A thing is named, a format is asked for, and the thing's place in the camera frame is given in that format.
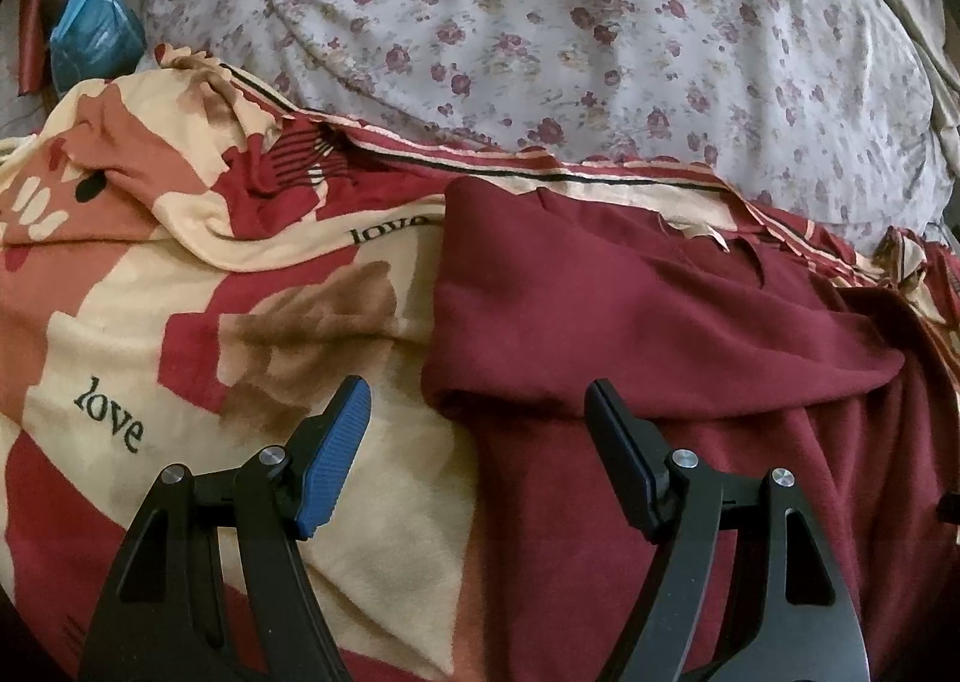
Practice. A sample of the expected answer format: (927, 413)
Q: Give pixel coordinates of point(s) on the blue plastic bag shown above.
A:
(94, 36)

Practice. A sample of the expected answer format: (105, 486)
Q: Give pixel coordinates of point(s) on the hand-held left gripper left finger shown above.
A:
(337, 457)

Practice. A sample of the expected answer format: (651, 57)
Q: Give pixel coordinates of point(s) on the white floral quilt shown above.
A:
(525, 36)

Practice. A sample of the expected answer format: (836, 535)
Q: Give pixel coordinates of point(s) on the maroon garment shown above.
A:
(600, 292)

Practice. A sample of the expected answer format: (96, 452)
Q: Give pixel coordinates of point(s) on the red cloth strip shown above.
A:
(34, 29)

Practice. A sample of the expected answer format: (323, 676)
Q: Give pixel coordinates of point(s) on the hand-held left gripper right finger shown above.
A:
(641, 494)

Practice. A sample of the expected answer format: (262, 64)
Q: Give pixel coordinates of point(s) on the red cream patterned blanket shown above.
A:
(112, 322)

